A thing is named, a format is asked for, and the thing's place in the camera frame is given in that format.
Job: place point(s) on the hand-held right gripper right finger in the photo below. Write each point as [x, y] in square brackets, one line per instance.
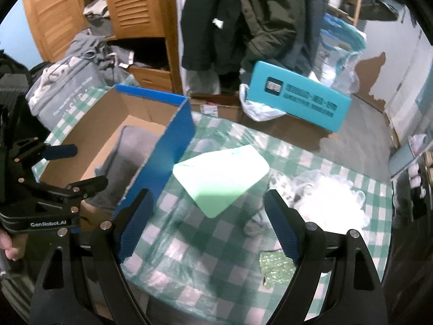
[282, 225]

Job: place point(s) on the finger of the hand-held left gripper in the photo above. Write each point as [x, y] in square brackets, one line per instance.
[62, 151]
[91, 183]

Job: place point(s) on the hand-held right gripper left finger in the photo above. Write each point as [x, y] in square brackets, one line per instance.
[135, 225]

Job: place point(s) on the grey cloth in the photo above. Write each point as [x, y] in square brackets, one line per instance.
[125, 155]

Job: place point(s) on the green glitter sponge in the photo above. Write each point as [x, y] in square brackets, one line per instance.
[275, 269]

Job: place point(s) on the white plastic bag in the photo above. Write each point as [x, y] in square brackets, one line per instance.
[324, 193]
[258, 108]

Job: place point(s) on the light green paper sheet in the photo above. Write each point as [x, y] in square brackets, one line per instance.
[220, 179]

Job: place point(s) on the blue cardboard box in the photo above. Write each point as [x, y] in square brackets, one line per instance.
[171, 152]

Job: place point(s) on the person's left hand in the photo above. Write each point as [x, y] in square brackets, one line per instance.
[8, 245]

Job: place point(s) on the grey printed bag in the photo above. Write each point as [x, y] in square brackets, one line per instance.
[64, 84]

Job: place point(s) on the green checkered tablecloth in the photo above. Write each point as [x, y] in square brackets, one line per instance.
[209, 260]

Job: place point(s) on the brown cardboard box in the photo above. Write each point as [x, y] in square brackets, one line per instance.
[291, 132]

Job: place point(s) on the pile of grey clothes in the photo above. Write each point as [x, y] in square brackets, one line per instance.
[98, 47]

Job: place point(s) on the teal printed box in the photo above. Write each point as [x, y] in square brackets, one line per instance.
[297, 96]

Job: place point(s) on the shoe rack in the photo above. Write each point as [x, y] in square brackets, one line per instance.
[416, 166]

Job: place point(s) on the wooden wardrobe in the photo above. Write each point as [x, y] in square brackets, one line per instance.
[135, 3]

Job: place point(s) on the clear plastic bag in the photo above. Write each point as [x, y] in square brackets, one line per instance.
[338, 57]

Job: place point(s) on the black jacket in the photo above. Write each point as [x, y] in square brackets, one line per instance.
[206, 23]

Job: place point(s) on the dark green jacket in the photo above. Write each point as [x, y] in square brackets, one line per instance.
[270, 17]

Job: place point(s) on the grey coat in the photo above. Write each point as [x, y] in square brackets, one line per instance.
[314, 13]

